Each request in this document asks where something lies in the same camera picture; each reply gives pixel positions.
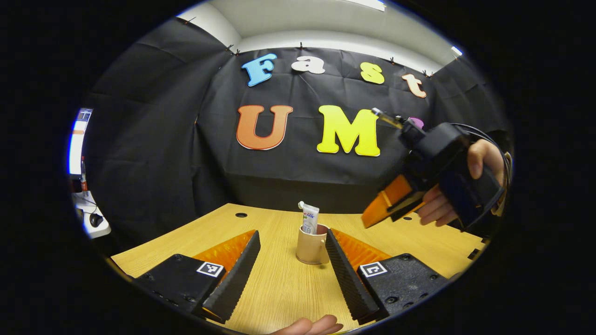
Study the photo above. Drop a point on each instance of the black computer mouse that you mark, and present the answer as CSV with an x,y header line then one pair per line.
x,y
96,220

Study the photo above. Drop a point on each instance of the ceiling light panel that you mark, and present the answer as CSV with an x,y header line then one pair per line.
x,y
370,4

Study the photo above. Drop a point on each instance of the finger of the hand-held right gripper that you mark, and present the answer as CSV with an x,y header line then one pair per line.
x,y
384,202
407,207

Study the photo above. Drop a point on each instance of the white toothpaste tube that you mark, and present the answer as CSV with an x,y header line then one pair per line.
x,y
309,218

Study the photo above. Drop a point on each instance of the black desk edge bracket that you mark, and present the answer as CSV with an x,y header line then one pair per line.
x,y
474,254

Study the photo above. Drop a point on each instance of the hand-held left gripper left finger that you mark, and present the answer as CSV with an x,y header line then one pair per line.
x,y
235,279

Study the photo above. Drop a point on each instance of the black backdrop cloth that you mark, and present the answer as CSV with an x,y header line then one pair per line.
x,y
288,181

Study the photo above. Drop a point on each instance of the wooden desktop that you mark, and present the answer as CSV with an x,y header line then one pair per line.
x,y
279,279

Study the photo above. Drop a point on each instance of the white side table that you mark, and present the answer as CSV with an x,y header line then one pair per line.
x,y
100,230

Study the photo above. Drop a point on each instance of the beige cup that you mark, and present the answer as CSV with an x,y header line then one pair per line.
x,y
309,246

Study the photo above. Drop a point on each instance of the computer monitor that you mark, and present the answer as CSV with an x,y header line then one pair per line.
x,y
77,144

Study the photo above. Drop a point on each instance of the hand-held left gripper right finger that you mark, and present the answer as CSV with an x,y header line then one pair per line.
x,y
347,279

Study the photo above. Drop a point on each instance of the dark drink bottle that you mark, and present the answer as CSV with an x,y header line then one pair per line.
x,y
84,181

